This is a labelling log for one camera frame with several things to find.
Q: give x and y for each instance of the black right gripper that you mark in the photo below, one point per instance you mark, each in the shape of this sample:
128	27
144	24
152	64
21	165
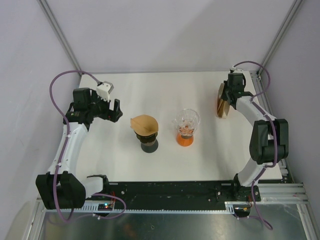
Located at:
226	85

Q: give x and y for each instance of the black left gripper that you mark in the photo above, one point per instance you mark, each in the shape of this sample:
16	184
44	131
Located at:
113	115

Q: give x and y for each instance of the brown paper coffee filter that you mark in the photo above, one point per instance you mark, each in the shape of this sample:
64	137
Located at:
144	125

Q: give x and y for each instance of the olive green plastic dripper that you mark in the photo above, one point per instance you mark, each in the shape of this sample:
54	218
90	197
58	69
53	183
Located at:
147	139

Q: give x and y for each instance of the orange liquid glass beaker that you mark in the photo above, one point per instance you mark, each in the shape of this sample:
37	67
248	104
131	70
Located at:
185	136

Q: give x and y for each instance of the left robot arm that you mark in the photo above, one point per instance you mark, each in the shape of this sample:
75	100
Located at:
59	186

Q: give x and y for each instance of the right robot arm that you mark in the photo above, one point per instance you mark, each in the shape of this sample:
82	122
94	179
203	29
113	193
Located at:
269	142

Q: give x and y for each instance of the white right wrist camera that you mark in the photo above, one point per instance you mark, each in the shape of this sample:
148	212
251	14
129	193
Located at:
234	69

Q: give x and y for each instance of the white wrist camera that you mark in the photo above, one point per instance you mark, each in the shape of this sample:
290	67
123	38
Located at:
104	90
234	69

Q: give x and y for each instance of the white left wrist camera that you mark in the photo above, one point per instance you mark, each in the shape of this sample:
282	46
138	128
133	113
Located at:
104	90

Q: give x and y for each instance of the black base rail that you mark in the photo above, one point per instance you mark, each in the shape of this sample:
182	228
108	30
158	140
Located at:
176	196

